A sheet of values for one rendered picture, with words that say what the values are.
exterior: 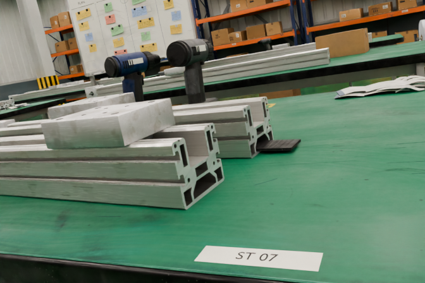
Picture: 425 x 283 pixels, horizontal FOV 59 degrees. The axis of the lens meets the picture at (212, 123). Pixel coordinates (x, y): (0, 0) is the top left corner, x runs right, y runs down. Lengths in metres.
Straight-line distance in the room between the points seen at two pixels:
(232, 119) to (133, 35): 3.57
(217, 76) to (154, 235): 1.95
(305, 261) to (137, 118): 0.28
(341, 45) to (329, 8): 8.53
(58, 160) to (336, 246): 0.43
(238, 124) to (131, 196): 0.21
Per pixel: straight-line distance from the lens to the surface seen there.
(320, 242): 0.36
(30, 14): 9.29
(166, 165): 0.46
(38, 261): 0.47
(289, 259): 0.34
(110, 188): 0.54
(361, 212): 0.41
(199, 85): 0.90
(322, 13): 11.15
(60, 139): 0.58
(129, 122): 0.49
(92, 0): 4.47
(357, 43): 2.59
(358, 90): 1.04
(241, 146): 0.62
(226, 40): 10.95
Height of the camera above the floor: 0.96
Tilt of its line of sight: 11 degrees down
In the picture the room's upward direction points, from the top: 11 degrees counter-clockwise
